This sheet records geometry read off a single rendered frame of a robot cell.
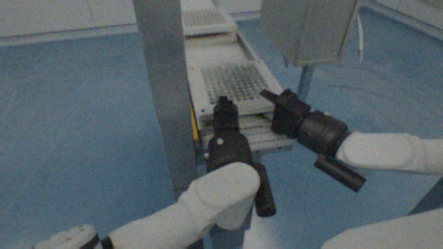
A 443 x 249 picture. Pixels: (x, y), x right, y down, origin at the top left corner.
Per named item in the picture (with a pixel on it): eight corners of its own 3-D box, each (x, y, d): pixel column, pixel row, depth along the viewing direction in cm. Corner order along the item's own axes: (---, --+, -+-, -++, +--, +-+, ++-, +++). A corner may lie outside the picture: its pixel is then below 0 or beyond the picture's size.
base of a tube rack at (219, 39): (236, 41, 110) (237, 37, 108) (179, 47, 106) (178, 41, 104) (223, 22, 128) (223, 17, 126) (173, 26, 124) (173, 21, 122)
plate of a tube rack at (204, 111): (186, 72, 81) (186, 66, 80) (261, 64, 85) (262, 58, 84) (197, 122, 63) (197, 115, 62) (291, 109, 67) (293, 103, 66)
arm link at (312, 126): (271, 98, 57) (320, 124, 51) (297, 81, 62) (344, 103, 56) (265, 137, 65) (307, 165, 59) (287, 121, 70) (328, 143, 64)
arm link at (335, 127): (333, 112, 53) (392, 140, 47) (337, 126, 63) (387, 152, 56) (302, 157, 54) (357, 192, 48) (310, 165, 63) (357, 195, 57)
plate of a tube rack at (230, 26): (237, 31, 107) (237, 26, 105) (177, 36, 103) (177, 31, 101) (223, 11, 125) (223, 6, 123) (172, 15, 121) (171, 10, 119)
